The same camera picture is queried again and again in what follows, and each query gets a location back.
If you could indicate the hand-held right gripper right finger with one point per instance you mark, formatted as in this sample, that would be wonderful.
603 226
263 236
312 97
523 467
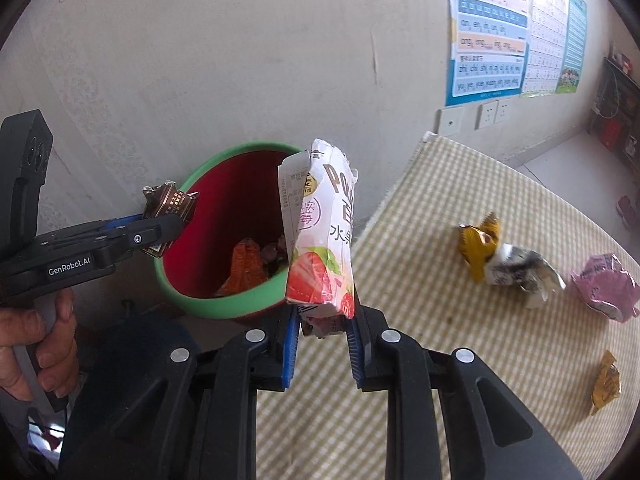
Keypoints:
356 355

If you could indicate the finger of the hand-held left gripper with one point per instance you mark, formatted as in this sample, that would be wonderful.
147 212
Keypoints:
145 237
125 221

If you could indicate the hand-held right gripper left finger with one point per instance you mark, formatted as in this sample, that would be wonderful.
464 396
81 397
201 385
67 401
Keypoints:
292 350

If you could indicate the brown snack wrapper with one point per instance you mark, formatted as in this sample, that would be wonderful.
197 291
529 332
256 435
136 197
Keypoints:
172 202

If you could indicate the green and red bin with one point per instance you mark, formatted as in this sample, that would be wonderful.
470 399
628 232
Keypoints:
225 195

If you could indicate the orange plastic wrapper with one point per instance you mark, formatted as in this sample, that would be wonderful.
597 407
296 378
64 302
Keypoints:
242 270

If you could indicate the strawberry print pouch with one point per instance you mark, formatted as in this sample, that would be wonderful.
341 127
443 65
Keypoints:
315 240

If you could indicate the person's left hand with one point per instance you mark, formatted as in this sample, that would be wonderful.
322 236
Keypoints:
57 340

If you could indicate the small orange packet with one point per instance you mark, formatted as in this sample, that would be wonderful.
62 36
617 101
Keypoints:
606 382

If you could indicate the pink plastic bag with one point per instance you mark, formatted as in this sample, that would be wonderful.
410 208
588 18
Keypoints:
605 285

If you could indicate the red slipper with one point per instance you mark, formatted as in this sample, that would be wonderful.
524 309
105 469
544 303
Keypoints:
627 211

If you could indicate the red box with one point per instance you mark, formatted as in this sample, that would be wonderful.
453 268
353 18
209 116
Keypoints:
612 134

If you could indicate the dark wooden shelf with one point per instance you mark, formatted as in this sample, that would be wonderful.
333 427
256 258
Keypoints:
620 100

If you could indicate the white wall switch plate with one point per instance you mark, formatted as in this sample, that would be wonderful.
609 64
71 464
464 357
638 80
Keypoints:
448 121

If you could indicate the blue letter wall poster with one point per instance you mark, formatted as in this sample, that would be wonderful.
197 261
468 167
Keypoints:
490 35

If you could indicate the white chart wall poster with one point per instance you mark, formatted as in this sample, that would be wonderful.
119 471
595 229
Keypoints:
545 35

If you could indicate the teal wall poster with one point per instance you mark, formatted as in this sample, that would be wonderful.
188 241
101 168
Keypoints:
574 40

